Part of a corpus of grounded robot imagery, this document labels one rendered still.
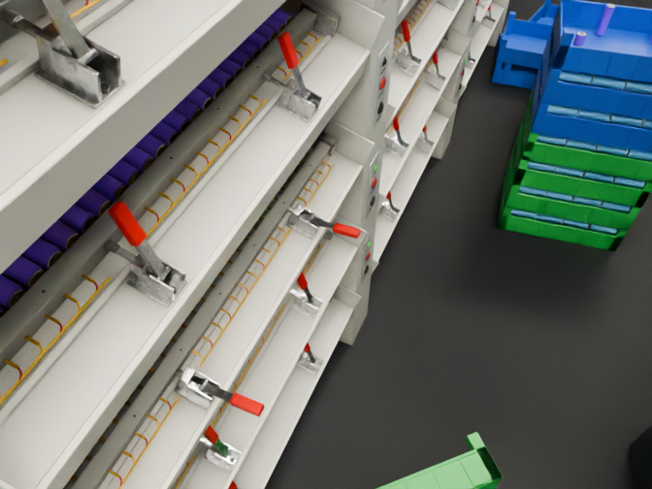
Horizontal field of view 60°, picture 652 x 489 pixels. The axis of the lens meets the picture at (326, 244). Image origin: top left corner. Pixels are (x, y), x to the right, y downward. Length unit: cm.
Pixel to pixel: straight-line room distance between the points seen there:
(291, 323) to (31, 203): 63
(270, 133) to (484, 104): 145
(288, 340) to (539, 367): 65
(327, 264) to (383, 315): 40
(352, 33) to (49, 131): 50
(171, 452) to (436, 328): 84
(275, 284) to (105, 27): 41
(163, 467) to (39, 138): 39
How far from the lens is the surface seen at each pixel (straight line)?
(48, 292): 47
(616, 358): 143
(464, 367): 131
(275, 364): 88
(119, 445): 61
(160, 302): 48
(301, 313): 92
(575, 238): 160
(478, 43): 200
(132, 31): 40
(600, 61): 128
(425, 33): 120
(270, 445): 103
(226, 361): 67
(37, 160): 33
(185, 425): 64
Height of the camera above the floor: 112
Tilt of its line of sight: 49 degrees down
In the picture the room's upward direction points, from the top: straight up
